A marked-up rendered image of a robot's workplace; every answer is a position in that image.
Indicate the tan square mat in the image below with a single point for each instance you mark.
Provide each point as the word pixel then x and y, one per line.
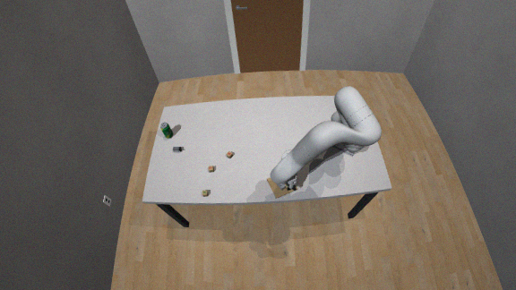
pixel 276 190

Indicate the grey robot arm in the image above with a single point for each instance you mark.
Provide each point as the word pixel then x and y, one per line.
pixel 354 112

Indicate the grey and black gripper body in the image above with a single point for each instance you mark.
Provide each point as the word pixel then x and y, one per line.
pixel 291 182

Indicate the green and yellow striped drink can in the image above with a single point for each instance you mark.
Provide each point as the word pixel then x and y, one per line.
pixel 166 130

